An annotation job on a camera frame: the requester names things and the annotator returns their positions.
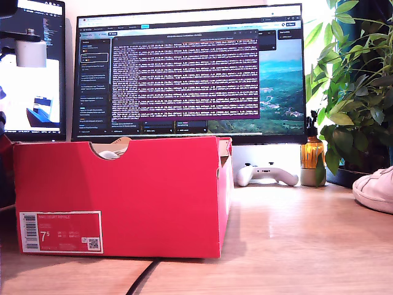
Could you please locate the red cardboard shoebox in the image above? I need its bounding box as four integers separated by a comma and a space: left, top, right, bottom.
0, 135, 234, 259

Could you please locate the white sneaker shoe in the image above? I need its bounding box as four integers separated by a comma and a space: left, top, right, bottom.
98, 149, 126, 160
352, 165, 393, 215

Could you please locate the wide black computer monitor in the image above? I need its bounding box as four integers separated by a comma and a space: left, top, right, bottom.
71, 3, 308, 145

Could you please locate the white game controller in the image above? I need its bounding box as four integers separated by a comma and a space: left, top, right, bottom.
236, 162, 299, 187

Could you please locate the amber pump bottle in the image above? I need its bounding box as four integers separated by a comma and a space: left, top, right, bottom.
300, 110, 327, 187

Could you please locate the green leafy houseplant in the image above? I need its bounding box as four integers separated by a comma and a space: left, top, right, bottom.
303, 0, 393, 176

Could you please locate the black plant pot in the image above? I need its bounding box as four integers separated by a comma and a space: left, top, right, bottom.
325, 167, 378, 190

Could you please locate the narrow black computer monitor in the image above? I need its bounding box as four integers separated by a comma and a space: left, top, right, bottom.
0, 0, 67, 142

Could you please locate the black cable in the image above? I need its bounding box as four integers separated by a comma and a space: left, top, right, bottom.
125, 258, 162, 295

